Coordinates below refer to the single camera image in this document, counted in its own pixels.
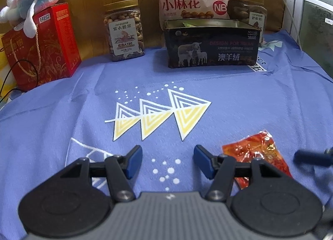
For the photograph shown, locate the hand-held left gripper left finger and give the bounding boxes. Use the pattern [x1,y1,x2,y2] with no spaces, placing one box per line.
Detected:
[60,145,143,203]

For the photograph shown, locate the red snack packet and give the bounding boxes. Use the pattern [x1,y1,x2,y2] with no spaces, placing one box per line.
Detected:
[222,130,293,190]

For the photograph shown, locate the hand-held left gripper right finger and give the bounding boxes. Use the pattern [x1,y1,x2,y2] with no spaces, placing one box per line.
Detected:
[194,145,283,203]

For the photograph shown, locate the jar of pale nuts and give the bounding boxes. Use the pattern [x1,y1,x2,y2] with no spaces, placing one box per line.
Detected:
[103,0,145,62]

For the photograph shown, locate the red gift box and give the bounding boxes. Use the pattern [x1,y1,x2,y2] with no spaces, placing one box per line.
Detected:
[1,2,82,91]

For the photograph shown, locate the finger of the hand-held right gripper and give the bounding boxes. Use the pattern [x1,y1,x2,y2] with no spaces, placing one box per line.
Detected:
[293,148,333,168]

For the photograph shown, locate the white window frame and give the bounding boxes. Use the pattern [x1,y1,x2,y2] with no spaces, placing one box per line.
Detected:
[286,0,333,48]

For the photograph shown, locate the jar of dark nuts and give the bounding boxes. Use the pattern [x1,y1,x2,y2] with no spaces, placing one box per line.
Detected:
[230,0,268,41]

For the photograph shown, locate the black tin box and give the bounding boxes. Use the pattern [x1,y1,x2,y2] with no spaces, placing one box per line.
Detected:
[163,19,261,69]

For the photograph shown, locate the black cable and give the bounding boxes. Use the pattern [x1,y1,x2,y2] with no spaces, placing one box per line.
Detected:
[0,59,39,100]

